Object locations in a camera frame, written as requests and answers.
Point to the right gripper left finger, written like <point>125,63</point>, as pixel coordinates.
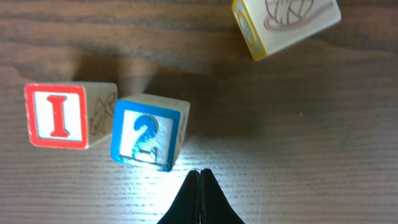
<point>185,208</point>

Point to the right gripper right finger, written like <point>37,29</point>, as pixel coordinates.
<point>214,206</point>

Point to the blue number 2 block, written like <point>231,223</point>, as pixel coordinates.
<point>149,131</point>

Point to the red letter I block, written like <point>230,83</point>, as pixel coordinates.
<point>69,115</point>

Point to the yellow edged picture block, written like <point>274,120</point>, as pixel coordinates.
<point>269,26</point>

